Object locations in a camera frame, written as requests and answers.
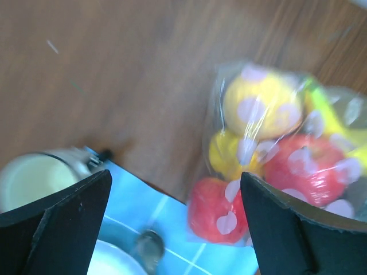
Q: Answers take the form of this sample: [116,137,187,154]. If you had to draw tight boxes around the fake yellow banana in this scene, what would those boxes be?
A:
[304,83,366,174]

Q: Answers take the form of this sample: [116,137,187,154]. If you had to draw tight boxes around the fake red apple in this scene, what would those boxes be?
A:
[263,134,346,207]
[188,178,248,245]

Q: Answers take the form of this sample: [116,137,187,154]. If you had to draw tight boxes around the beige mug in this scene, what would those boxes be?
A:
[1,147,113,213]

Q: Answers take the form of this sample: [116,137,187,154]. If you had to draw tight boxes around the fake yellow pear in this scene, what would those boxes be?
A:
[222,73,303,140]

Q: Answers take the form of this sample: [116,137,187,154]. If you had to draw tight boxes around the silver spoon on cloth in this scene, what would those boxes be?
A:
[135,229,165,274]

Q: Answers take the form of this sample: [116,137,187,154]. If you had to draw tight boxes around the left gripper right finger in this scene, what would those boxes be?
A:
[240,172,366,274]

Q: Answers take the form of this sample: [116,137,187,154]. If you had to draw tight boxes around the clear zip top bag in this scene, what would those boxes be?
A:
[187,61,366,246]

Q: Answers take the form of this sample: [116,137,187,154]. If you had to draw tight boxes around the fake yellow lemon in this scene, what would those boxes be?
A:
[208,129,263,182]

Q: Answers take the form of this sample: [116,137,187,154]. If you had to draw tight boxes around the blue checkered cloth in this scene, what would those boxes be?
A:
[98,147,258,274]

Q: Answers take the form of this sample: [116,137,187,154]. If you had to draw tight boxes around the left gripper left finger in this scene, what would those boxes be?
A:
[1,170,112,274]

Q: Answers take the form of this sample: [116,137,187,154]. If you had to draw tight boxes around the white round plate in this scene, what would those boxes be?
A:
[87,239,147,275]

